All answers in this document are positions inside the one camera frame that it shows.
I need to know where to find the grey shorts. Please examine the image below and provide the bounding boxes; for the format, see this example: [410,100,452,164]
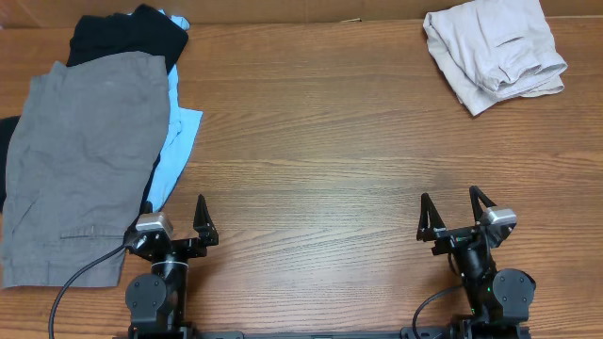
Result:
[1,52,170,287]

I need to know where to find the light blue garment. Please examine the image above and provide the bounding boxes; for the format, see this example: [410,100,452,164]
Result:
[140,8,204,213]

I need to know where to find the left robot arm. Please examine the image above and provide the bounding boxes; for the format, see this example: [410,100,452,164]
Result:
[124,195,219,338]

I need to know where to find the black garment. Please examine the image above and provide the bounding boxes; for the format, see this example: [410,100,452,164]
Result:
[0,4,190,214]

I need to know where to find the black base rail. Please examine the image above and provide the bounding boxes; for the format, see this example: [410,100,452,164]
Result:
[114,327,532,339]

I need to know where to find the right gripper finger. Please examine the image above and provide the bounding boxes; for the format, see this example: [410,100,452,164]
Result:
[469,186,497,222]
[416,193,447,242]

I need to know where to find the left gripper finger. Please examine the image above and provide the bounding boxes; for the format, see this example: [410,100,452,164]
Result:
[193,194,219,247]
[139,202,153,215]

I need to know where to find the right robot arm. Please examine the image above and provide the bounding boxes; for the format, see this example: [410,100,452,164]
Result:
[409,186,536,339]

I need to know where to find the beige folded shorts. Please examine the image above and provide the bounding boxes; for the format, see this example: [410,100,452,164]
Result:
[423,0,567,116]

